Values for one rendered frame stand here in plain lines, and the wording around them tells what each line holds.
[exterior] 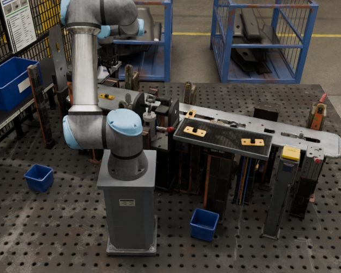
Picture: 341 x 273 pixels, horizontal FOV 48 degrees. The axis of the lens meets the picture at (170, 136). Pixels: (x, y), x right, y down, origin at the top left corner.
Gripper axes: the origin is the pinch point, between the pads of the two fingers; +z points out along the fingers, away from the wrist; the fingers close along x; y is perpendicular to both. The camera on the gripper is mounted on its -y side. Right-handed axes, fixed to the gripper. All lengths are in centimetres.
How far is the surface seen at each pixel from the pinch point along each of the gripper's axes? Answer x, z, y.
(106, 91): 8.6, 10.6, -2.7
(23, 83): -18.1, 3.2, -34.2
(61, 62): 3.5, -2.3, -26.5
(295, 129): 12, 7, 97
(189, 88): 16.9, 1.1, 41.4
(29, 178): -43, 38, -15
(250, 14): 277, 20, 22
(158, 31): 229, 43, -66
